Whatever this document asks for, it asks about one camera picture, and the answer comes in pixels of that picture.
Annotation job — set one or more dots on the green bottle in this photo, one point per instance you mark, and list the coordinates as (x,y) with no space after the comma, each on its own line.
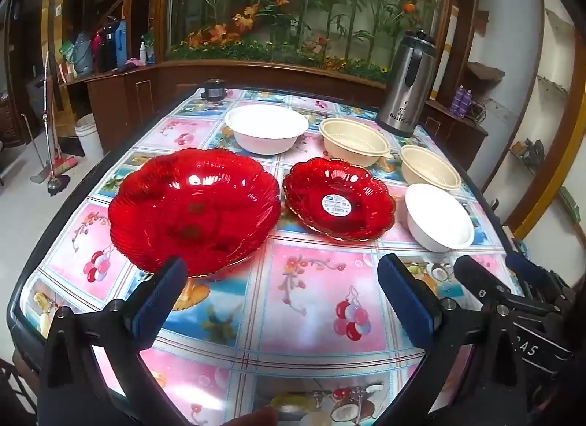
(149,50)

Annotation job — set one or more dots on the small white bowl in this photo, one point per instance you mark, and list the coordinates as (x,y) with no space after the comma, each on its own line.
(435,215)

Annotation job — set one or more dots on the stainless steel thermos kettle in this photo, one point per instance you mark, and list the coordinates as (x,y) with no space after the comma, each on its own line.
(407,87)

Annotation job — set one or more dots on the white bottle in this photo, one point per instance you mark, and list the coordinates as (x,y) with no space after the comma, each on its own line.
(143,54)

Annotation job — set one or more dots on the small beige strainer bowl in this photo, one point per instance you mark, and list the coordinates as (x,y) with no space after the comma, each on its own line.
(428,167)

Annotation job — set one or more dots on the black thermos flask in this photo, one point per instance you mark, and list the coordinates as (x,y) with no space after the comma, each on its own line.
(108,48)

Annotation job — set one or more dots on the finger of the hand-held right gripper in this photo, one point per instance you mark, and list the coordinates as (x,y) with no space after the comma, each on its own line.
(476,277)
(526,268)

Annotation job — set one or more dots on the large white bowl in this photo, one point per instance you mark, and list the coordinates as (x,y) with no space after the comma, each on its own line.
(265,126)

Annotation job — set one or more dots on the large beige strainer bowl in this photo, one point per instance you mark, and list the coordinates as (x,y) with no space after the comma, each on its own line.
(352,137)

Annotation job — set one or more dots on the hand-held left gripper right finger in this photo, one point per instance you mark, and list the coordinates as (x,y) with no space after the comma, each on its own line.
(409,304)

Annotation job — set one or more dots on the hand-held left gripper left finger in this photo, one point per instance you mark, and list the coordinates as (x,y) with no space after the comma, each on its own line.
(155,304)

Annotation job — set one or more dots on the large red glass plate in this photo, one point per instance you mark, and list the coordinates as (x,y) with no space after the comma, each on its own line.
(192,211)

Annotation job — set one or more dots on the colourful bristle broom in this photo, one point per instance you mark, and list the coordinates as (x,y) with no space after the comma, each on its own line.
(64,165)

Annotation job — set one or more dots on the fruit print tablecloth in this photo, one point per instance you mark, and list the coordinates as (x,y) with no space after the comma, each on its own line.
(311,307)

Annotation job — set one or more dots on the purple bottle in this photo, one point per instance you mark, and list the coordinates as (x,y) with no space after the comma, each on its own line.
(469,103)
(458,101)

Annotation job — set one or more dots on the pink cloth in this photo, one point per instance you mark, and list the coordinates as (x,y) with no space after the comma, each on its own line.
(133,62)

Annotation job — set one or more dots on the blue water jug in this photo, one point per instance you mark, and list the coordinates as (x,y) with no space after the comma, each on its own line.
(121,43)

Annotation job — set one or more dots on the white plastic bucket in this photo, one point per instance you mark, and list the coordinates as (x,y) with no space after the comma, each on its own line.
(89,137)

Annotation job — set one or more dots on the small red glass plate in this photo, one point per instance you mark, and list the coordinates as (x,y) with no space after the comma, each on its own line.
(320,188)

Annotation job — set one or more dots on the curved wooden cabinet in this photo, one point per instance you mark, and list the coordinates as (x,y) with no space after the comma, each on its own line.
(137,96)

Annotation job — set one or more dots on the wooden side cabinet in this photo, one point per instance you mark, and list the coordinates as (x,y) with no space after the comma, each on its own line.
(458,133)

